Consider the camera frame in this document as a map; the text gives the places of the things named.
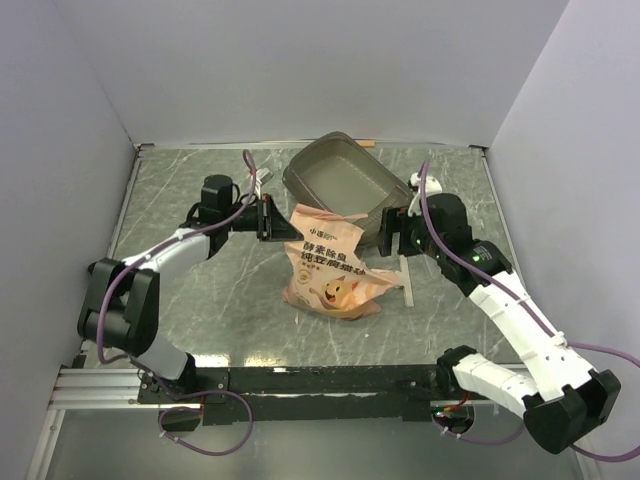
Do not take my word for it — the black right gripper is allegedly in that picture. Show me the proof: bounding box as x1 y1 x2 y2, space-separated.
372 205 445 260

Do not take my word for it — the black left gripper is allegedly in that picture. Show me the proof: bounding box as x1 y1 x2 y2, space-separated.
222 193 303 242

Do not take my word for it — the white bag sealing clip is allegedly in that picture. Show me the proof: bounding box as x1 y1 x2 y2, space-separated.
398 255 415 308

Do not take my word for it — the orange cat litter bag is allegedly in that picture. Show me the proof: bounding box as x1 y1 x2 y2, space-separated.
283 204 402 321

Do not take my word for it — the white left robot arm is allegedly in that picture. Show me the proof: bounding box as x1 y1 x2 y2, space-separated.
77 175 303 402

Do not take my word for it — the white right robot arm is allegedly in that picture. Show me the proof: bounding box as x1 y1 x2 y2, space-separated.
378 193 621 454

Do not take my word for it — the grey plastic litter box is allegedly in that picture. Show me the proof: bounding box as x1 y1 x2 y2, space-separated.
282 131 413 246

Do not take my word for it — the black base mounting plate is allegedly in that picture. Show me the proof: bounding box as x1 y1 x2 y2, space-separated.
138 364 464 426

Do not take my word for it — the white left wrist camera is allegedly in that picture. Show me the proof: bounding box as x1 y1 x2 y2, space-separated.
250 168 273 189

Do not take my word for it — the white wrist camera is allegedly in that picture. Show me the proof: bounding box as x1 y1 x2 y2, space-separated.
407 172 444 216
250 168 273 189

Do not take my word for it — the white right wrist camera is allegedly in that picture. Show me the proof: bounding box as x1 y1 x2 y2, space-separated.
407 172 444 216

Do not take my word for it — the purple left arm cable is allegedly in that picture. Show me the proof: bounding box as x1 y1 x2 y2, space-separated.
97 149 269 365

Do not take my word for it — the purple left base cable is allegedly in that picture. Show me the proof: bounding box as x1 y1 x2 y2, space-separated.
157 388 258 457

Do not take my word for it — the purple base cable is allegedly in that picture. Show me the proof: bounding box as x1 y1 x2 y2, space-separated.
157 388 258 457
432 394 527 445

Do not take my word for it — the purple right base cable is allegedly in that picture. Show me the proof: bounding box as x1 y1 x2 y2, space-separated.
432 394 527 445

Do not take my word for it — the aluminium rail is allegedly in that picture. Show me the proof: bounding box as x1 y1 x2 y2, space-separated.
49 364 146 412

